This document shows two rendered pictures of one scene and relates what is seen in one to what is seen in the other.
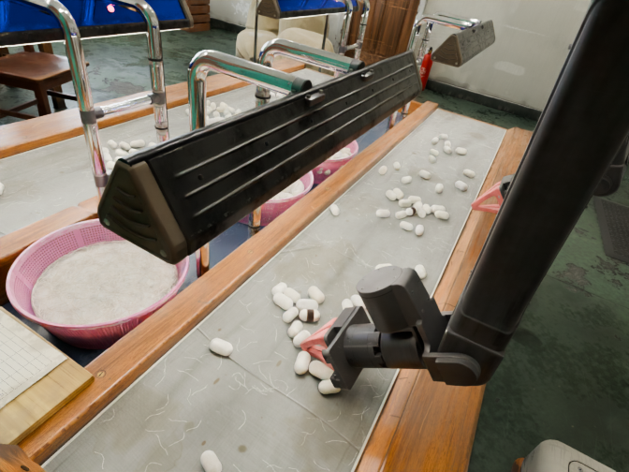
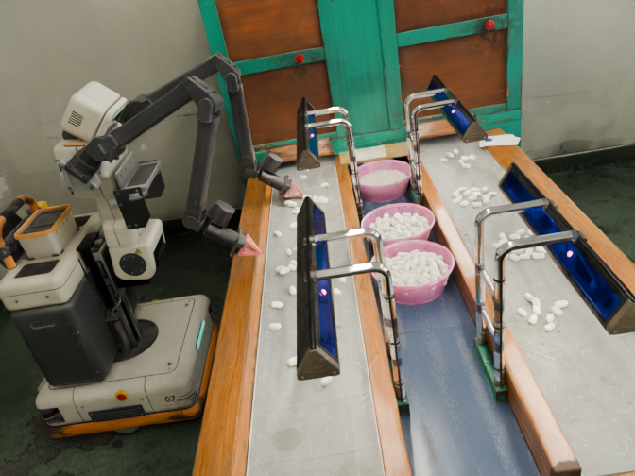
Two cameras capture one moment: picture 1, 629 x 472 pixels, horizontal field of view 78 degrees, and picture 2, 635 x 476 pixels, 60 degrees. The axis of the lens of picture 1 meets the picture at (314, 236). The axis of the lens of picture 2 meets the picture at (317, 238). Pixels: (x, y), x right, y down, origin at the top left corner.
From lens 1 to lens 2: 2.54 m
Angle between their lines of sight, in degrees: 111
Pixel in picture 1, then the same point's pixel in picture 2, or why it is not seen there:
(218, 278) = (345, 188)
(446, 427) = (251, 200)
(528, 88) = not seen: outside the picture
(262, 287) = (334, 200)
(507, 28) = not seen: outside the picture
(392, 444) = (264, 192)
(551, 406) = not seen: outside the picture
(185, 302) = (345, 180)
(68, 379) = (344, 161)
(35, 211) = (441, 172)
